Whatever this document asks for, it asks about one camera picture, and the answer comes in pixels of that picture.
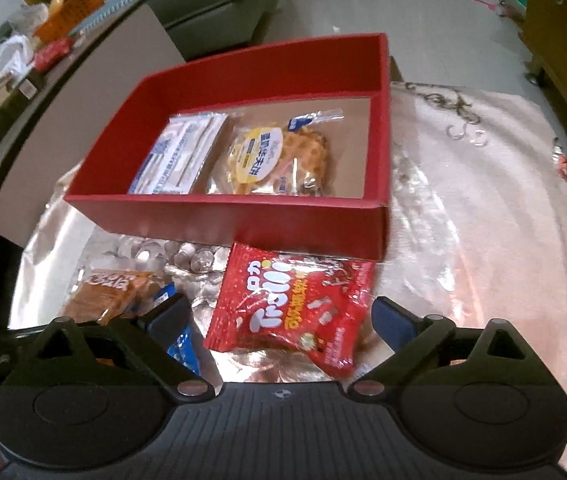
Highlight red cardboard box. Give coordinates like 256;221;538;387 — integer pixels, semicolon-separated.
65;34;391;260

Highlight waffle snack packet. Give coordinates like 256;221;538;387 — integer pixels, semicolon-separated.
205;108;345;197

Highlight red snack bag on counter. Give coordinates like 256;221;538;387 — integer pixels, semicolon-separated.
34;37;74;73

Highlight dark green carton box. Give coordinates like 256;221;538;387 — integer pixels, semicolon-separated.
0;68;44;142

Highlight brown tofu snack packet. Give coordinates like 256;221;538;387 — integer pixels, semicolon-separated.
59;269;162;324

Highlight orange plastic basket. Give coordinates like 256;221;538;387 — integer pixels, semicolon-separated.
34;0;103;44

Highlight floral beige tablecloth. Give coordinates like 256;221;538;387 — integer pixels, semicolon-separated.
9;82;567;470

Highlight blue small snack packet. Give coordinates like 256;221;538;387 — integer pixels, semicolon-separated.
148;283;200;375

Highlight white blue long snack pack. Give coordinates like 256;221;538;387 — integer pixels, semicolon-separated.
128;112;229;195

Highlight red candy bag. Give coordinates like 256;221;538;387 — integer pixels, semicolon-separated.
204;243;376;377

